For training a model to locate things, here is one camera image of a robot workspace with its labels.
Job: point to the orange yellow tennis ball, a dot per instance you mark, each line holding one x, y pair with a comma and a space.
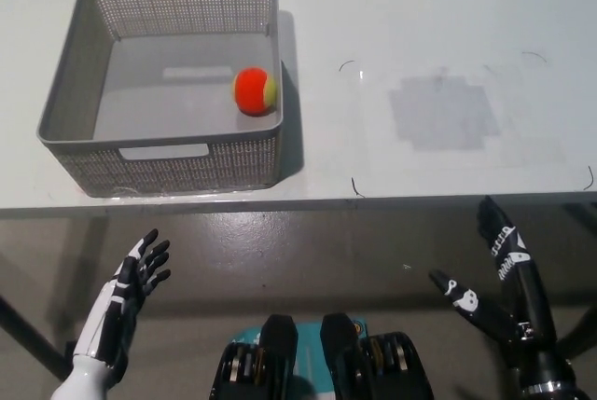
252, 90

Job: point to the grey perforated plastic basket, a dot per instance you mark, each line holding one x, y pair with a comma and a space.
140, 167

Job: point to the grey tape patch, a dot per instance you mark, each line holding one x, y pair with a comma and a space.
443, 115

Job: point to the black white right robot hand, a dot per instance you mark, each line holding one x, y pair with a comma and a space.
531, 297

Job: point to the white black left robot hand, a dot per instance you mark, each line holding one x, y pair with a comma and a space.
112, 307

